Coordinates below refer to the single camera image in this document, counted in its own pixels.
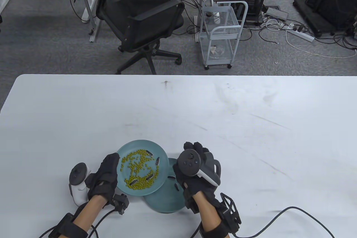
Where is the person's right hand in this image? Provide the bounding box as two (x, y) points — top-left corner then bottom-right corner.
(172, 142), (222, 215)

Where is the person's left hand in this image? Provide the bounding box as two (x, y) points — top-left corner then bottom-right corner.
(87, 153), (121, 203)

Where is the grey white hand controller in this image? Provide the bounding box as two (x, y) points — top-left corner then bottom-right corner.
(69, 163), (92, 207)
(177, 150), (221, 187)

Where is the teal round plate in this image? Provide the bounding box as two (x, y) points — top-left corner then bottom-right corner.
(143, 158), (187, 213)
(116, 140), (168, 196)

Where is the pile of sunflower seeds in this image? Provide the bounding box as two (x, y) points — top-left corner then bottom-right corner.
(130, 151), (161, 186)

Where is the person's right forearm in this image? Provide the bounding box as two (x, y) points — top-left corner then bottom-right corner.
(192, 192), (232, 238)

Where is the black elastic forearm band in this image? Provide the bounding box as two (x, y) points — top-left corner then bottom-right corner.
(199, 220), (240, 238)

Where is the person's left forearm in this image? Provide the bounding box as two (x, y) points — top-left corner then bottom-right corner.
(70, 195), (108, 231)

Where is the black caged forearm device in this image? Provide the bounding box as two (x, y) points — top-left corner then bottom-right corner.
(220, 193), (242, 233)

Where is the pile of green mung beans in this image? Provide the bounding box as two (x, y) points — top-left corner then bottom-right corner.
(120, 150), (159, 189)

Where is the aluminium profile bar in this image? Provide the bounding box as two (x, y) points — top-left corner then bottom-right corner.
(89, 18), (101, 43)

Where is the black office chair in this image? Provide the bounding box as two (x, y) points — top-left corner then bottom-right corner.
(90, 0), (185, 75)

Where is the white power strip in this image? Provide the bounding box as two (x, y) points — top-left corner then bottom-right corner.
(284, 23), (315, 42)

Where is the grey power adapter box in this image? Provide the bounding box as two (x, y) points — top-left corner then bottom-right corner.
(266, 7), (289, 21)

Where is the white desk foot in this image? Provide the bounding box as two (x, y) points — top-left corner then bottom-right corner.
(0, 0), (14, 15)

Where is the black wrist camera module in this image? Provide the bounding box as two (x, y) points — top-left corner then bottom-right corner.
(112, 194), (129, 216)
(185, 199), (201, 214)

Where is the black forearm strap box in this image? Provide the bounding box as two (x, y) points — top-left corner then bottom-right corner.
(47, 212), (87, 238)

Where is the thick black braided cable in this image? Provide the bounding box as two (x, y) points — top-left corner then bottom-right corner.
(237, 207), (335, 238)

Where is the white rolling wire cart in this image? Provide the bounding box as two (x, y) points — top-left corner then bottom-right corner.
(199, 0), (249, 70)

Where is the white floor cable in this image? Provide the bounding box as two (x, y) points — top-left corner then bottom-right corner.
(285, 30), (357, 59)

